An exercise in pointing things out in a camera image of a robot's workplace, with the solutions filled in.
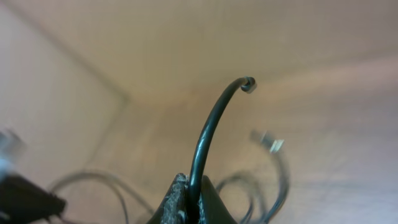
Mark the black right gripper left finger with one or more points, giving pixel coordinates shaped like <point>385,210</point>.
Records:
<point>172,209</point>

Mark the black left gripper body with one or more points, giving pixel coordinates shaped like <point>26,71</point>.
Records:
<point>24,202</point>

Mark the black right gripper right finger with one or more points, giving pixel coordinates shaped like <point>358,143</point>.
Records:
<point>212,209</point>

